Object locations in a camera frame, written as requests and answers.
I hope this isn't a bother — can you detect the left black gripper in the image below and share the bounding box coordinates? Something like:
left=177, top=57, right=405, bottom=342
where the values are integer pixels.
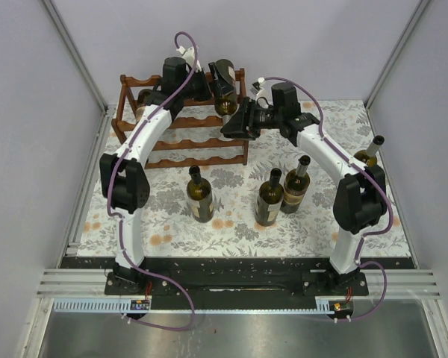
left=178, top=64, right=232, bottom=104

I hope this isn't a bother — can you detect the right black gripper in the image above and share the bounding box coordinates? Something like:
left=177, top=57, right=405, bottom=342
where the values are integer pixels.
left=220, top=98, right=282, bottom=142

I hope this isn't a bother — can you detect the wine bottle brown label back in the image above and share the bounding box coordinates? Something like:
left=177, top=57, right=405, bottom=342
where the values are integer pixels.
left=209, top=59, right=238, bottom=125

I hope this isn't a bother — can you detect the wine bottle brown label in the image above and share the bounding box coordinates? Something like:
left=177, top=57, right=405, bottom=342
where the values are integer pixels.
left=209, top=59, right=238, bottom=125
left=280, top=155, right=311, bottom=214

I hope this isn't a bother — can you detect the brown wooden wine rack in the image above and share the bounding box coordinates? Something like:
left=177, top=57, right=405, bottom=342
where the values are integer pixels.
left=111, top=75, right=249, bottom=169

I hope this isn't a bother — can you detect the green wine bottle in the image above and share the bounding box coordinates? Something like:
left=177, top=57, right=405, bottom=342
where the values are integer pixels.
left=135, top=89, right=152, bottom=122

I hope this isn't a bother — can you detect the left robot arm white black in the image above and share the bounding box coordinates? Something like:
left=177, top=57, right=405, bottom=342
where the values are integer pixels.
left=99, top=55, right=242, bottom=295

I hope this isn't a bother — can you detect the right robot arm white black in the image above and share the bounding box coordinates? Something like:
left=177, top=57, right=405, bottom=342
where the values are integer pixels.
left=221, top=77, right=393, bottom=295

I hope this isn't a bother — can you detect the wine bottle brown label front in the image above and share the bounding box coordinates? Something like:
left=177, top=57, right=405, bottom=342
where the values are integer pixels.
left=280, top=155, right=311, bottom=214

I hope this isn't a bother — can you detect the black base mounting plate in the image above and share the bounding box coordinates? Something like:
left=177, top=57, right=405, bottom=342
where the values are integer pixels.
left=59, top=256, right=370, bottom=299

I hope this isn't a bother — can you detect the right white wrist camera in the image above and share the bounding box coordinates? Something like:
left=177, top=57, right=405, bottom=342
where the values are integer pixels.
left=249, top=77, right=267, bottom=99

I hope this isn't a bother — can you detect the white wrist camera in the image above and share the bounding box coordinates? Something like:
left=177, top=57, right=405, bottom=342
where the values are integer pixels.
left=176, top=45, right=202, bottom=73
left=249, top=77, right=267, bottom=99

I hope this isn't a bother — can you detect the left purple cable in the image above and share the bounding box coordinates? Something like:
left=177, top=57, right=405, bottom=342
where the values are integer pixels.
left=106, top=31, right=200, bottom=332

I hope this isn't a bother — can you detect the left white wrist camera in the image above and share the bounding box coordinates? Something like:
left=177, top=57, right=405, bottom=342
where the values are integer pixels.
left=176, top=45, right=202, bottom=73

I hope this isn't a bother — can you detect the white slotted cable duct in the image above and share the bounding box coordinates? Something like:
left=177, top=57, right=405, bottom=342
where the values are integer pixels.
left=53, top=298, right=352, bottom=315

